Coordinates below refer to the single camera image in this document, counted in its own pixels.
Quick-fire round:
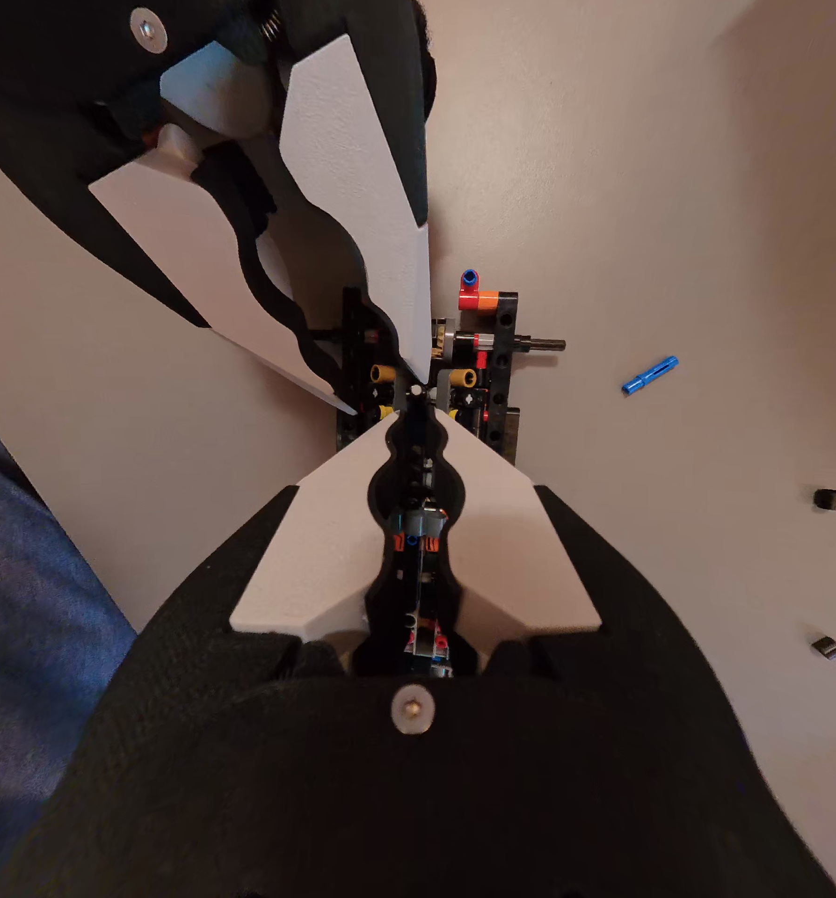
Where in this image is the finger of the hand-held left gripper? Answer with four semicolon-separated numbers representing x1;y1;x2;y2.
158;31;434;385
87;125;361;416

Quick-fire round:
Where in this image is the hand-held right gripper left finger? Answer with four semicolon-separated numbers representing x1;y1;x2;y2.
228;413;419;672

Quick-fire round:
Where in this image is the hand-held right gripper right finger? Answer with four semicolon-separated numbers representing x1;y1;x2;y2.
421;410;603;673

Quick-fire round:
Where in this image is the multicolour lego car chassis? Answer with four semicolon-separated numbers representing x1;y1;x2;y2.
313;268;567;680

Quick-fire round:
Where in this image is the blue lego pin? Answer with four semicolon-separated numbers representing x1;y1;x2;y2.
621;356;680;398

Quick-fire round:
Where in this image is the person's right leg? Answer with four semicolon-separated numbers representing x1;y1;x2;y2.
0;396;138;898

